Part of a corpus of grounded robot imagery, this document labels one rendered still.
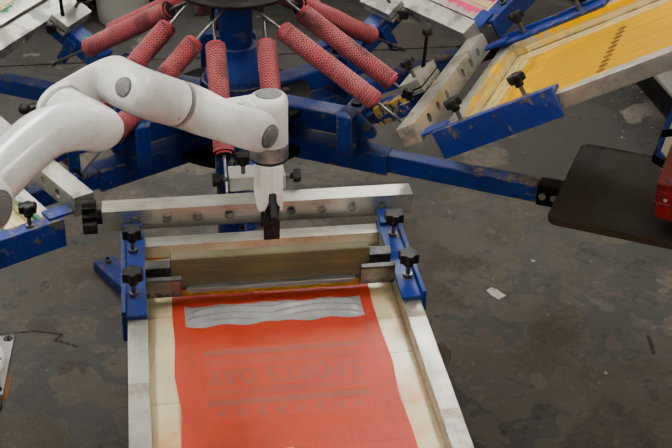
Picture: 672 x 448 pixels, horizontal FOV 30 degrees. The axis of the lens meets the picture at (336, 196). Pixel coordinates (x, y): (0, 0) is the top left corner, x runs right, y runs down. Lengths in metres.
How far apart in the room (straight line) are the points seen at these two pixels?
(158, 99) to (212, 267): 0.52
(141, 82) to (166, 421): 0.61
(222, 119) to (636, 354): 2.24
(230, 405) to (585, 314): 2.18
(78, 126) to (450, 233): 2.78
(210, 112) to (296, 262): 0.47
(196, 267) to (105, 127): 0.57
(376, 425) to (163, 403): 0.39
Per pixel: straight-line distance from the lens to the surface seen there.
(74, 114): 2.04
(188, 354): 2.45
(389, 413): 2.31
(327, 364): 2.41
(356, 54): 3.18
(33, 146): 2.02
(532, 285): 4.41
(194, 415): 2.30
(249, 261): 2.55
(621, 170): 3.17
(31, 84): 3.63
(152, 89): 2.13
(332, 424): 2.28
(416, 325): 2.46
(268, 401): 2.33
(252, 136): 2.26
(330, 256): 2.56
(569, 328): 4.22
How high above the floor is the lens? 2.43
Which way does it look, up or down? 30 degrees down
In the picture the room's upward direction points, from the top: 1 degrees clockwise
